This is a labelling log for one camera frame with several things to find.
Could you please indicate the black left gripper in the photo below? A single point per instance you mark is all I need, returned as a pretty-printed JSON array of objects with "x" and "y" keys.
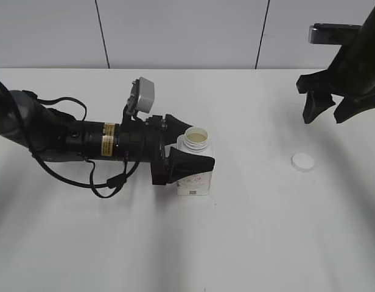
[{"x": 145, "y": 141}]

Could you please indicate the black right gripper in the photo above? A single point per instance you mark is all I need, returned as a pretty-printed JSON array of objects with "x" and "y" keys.
[{"x": 351, "y": 75}]

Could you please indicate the white yili changqing bottle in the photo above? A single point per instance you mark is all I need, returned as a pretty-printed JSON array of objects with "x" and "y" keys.
[{"x": 195, "y": 141}]

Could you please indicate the white round bottle cap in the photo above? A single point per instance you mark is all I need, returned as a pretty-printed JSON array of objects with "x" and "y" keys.
[{"x": 302, "y": 162}]

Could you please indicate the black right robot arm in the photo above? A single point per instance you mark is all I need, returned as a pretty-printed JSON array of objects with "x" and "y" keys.
[{"x": 370, "y": 33}]

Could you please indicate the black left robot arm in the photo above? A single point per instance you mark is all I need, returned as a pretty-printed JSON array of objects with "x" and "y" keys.
[{"x": 54, "y": 136}]

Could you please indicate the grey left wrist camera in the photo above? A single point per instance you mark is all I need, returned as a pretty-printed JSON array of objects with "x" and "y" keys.
[{"x": 141, "y": 99}]

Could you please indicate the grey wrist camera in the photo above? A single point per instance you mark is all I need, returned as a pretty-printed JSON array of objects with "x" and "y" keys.
[
  {"x": 333, "y": 34},
  {"x": 141, "y": 99}
]

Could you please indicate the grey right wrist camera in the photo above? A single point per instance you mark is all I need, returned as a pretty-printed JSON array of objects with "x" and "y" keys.
[{"x": 333, "y": 34}]

